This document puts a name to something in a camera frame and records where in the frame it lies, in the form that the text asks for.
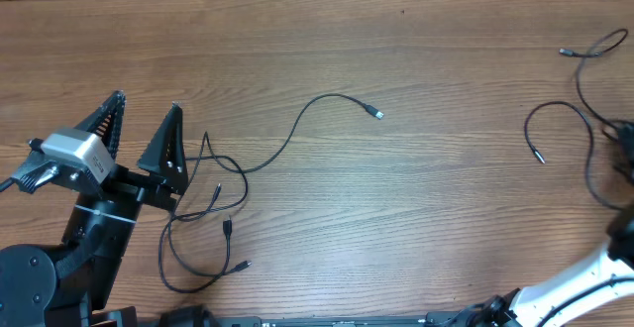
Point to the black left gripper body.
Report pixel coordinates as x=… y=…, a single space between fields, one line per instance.
x=155 y=191

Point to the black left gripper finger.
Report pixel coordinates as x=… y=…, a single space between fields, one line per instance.
x=164 y=157
x=107 y=122

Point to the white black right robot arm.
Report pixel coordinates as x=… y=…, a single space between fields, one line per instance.
x=603 y=276

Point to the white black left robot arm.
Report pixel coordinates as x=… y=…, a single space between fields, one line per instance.
x=69 y=284

